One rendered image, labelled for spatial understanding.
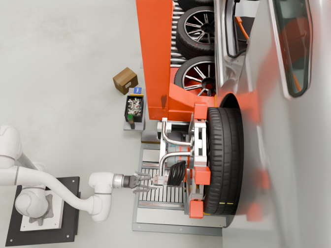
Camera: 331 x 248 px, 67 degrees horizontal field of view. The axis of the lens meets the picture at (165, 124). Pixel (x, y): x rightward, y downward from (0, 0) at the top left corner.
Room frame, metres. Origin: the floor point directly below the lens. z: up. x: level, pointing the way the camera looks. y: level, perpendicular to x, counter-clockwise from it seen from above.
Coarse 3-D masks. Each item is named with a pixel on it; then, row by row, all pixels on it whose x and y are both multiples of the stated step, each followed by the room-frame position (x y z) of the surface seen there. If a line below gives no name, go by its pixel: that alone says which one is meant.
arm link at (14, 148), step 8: (0, 128) 0.57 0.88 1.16; (8, 128) 0.58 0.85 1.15; (0, 136) 0.52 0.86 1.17; (8, 136) 0.53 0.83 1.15; (16, 136) 0.54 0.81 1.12; (0, 144) 0.48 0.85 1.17; (8, 144) 0.49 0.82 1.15; (16, 144) 0.50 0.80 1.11; (0, 152) 0.44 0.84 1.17; (8, 152) 0.44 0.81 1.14; (16, 152) 0.46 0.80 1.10; (16, 160) 0.46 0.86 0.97; (24, 160) 0.48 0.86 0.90; (32, 168) 0.48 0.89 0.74; (40, 168) 0.52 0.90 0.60; (32, 184) 0.41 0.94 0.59; (40, 184) 0.42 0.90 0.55
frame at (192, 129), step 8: (192, 120) 0.73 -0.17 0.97; (200, 120) 0.69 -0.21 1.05; (192, 128) 0.76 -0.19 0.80; (200, 128) 0.61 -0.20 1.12; (200, 160) 0.42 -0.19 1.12; (192, 184) 0.32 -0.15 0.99; (192, 192) 0.28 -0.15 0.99; (200, 192) 0.28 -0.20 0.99; (192, 200) 0.26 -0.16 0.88; (200, 200) 0.25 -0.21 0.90
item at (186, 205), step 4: (184, 196) 0.43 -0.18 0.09; (184, 200) 0.39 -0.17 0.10; (184, 204) 0.36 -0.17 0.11; (184, 208) 0.32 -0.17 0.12; (188, 208) 0.32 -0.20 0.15; (184, 212) 0.29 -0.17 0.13; (188, 212) 0.29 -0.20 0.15; (216, 216) 0.26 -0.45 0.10; (220, 216) 0.26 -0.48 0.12; (224, 216) 0.26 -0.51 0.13
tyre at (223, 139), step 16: (208, 112) 0.72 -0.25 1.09; (224, 112) 0.71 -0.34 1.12; (240, 112) 0.72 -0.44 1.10; (224, 128) 0.58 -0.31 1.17; (240, 128) 0.58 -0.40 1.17; (224, 144) 0.49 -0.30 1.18; (240, 144) 0.49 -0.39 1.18; (224, 160) 0.41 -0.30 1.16; (240, 160) 0.41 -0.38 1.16; (224, 176) 0.34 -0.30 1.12; (240, 176) 0.34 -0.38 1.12; (208, 192) 0.27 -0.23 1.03; (224, 192) 0.27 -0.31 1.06; (208, 208) 0.21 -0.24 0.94; (224, 208) 0.21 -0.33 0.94
